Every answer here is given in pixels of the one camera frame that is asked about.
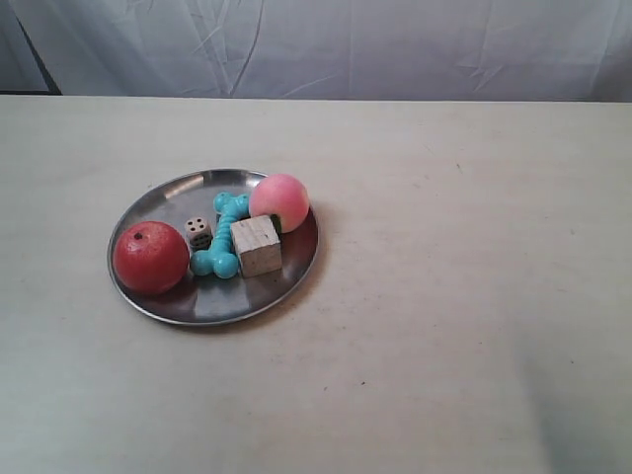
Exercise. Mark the pink toy peach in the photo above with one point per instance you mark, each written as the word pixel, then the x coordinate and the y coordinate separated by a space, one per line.
pixel 281 195

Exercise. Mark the white wrinkled backdrop cloth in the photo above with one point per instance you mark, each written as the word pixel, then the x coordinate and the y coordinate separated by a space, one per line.
pixel 340 50

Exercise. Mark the turquoise rubber bone toy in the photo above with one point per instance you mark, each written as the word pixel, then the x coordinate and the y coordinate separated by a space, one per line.
pixel 219 258

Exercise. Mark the round stainless steel plate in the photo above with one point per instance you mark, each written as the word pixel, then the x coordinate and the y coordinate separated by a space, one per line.
pixel 209 300

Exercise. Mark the red toy apple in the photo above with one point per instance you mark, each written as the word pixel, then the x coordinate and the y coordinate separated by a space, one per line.
pixel 150 257

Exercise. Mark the white die with black dots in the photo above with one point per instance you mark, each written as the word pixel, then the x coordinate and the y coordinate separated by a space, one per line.
pixel 199 233

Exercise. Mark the pale wooden cube block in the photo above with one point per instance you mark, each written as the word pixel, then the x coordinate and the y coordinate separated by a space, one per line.
pixel 257 246

